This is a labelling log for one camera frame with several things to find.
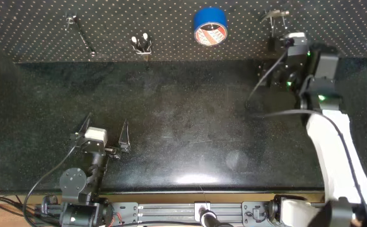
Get mounting rail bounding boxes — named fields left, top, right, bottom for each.
left=0, top=194, right=329, bottom=227

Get roll of blue tape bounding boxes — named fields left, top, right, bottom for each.
left=192, top=6, right=229, bottom=48

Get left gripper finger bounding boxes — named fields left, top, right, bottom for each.
left=118, top=119, right=132, bottom=154
left=77, top=112, right=93, bottom=136

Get black pegboard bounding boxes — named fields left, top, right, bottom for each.
left=0, top=0, right=367, bottom=63

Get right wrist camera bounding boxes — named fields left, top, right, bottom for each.
left=284, top=31, right=310, bottom=57

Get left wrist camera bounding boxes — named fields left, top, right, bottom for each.
left=84, top=126, right=108, bottom=143

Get black and white pliers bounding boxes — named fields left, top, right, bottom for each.
left=130, top=31, right=153, bottom=62

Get wrench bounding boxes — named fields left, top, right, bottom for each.
left=64, top=13, right=98, bottom=58

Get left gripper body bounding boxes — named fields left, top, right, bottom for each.
left=69, top=132, right=122, bottom=159

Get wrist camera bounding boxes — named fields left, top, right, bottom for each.
left=84, top=126, right=108, bottom=143
left=284, top=31, right=310, bottom=57

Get metal hook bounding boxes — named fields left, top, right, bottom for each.
left=265, top=14, right=289, bottom=31
left=64, top=11, right=78, bottom=25
left=132, top=43, right=153, bottom=55

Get black cable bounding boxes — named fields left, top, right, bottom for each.
left=243, top=47, right=367, bottom=227
left=22, top=143, right=78, bottom=227

